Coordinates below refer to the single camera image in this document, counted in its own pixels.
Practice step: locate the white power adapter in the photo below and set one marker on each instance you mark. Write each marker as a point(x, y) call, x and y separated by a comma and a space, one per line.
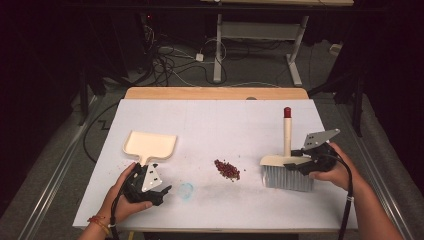
point(199, 57)

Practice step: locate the red beans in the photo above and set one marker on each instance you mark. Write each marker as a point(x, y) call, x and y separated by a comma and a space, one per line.
point(228, 170)

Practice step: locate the white table cover board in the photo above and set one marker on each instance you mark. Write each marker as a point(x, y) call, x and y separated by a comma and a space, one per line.
point(216, 120)

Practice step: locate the person's left hand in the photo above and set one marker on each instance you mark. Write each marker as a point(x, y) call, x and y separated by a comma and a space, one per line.
point(116, 206)

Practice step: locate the white metal desk frame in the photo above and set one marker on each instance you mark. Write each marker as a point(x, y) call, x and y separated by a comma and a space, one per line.
point(218, 50)

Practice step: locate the person's right hand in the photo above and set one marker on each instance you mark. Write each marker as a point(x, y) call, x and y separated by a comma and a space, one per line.
point(341, 173)

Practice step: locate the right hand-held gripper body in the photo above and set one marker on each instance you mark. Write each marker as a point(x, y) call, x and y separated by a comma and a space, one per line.
point(320, 138)

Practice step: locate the cream brush with red cap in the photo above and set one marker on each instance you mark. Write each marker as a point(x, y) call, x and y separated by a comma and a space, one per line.
point(286, 133)

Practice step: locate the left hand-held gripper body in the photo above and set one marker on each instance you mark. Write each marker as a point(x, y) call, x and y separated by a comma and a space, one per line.
point(151, 178)

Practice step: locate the wooden table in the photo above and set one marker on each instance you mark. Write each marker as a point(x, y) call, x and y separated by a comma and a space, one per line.
point(200, 93)

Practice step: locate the cream plastic dustpan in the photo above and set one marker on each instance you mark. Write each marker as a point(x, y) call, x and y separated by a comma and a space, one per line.
point(150, 144)

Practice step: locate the small white box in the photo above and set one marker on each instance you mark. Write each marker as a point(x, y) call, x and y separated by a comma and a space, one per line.
point(335, 49)

